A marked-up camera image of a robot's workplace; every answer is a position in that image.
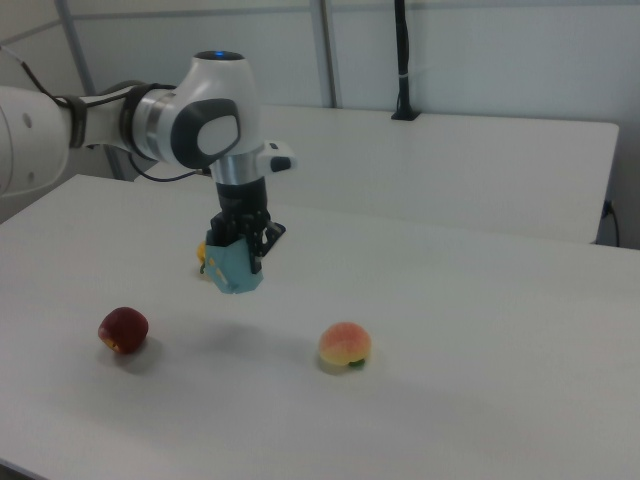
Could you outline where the wall socket with cable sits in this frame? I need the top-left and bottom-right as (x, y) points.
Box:
(601, 198), (622, 247)

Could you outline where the pink yellow peach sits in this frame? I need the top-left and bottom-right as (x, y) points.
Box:
(317, 320), (374, 372)

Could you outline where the dark red apple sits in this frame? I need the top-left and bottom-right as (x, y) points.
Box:
(96, 305), (151, 357)

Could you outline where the black pole with cable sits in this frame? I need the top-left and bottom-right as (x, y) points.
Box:
(390, 0), (422, 122)

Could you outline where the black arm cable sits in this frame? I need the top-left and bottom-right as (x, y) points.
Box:
(0, 43), (212, 184)

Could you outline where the white background table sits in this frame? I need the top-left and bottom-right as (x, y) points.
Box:
(117, 103), (622, 247)

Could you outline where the light blue mug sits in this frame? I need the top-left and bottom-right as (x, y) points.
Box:
(205, 238), (266, 297)

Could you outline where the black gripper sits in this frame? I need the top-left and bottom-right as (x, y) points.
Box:
(209, 178), (288, 276)

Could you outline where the yellow bell pepper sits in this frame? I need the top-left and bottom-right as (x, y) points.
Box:
(193, 240), (212, 282)

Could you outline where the black strap on arm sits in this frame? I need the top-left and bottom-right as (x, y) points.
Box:
(65, 96), (90, 150)

